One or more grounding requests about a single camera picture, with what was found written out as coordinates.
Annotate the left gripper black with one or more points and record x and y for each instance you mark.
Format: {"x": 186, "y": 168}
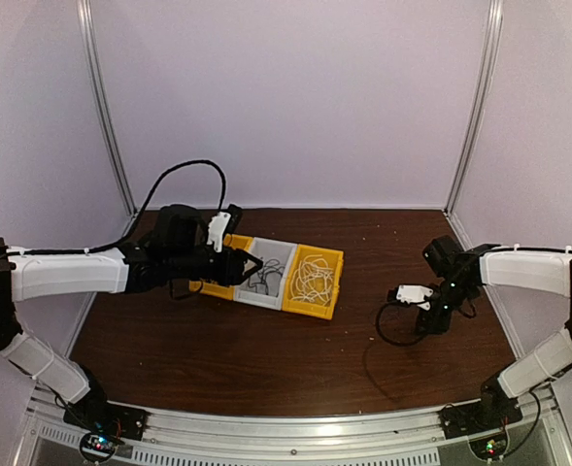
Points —
{"x": 231, "y": 270}

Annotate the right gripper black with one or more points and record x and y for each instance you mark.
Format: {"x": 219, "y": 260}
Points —
{"x": 436, "y": 325}

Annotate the yellow bin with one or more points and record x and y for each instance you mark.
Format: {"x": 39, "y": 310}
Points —
{"x": 313, "y": 282}
{"x": 238, "y": 242}

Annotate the white bin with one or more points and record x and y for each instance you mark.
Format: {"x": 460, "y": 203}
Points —
{"x": 278, "y": 257}

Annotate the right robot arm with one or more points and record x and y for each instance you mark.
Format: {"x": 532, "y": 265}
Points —
{"x": 465, "y": 273}

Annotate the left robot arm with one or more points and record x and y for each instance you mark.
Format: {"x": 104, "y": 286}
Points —
{"x": 181, "y": 246}

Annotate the right circuit board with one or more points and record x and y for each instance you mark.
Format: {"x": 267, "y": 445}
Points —
{"x": 489, "y": 448}

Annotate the circuit board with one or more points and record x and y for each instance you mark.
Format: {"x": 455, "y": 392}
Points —
{"x": 96, "y": 448}
{"x": 489, "y": 448}

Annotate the left circuit board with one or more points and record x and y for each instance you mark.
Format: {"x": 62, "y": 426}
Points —
{"x": 96, "y": 448}

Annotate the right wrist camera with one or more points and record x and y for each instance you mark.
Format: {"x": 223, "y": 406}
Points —
{"x": 411, "y": 295}

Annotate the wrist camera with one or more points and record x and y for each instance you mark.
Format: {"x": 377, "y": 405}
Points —
{"x": 222, "y": 223}
{"x": 411, "y": 295}

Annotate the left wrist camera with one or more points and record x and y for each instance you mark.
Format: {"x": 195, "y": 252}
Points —
{"x": 222, "y": 223}

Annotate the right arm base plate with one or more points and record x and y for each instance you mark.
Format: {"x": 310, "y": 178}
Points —
{"x": 474, "y": 418}

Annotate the aluminium front rail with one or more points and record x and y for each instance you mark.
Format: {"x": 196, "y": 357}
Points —
{"x": 412, "y": 437}

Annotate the left frame post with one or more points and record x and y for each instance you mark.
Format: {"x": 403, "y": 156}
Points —
{"x": 103, "y": 112}

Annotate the frame post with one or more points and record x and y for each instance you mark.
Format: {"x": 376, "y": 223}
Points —
{"x": 492, "y": 39}
{"x": 103, "y": 112}

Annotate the right frame post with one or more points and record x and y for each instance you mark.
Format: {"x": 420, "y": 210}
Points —
{"x": 492, "y": 39}

